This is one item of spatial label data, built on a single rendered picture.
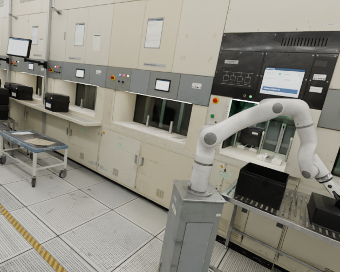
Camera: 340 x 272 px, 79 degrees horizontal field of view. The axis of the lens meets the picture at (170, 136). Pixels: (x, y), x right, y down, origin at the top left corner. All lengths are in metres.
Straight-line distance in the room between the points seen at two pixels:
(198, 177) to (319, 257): 1.23
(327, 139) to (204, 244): 1.16
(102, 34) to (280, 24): 2.13
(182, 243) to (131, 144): 1.53
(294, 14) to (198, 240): 1.77
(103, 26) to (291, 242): 3.14
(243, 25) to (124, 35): 1.42
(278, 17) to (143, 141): 1.76
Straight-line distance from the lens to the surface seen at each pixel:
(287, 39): 1.99
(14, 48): 4.02
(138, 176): 2.62
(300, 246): 2.15
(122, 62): 2.78
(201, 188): 1.34
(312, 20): 2.02
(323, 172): 1.49
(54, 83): 4.10
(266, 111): 1.25
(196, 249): 1.48
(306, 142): 1.42
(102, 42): 3.13
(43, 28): 4.47
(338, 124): 1.89
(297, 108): 1.36
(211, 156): 1.29
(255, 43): 2.03
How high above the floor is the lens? 1.33
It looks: 11 degrees down
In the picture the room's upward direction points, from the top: 10 degrees clockwise
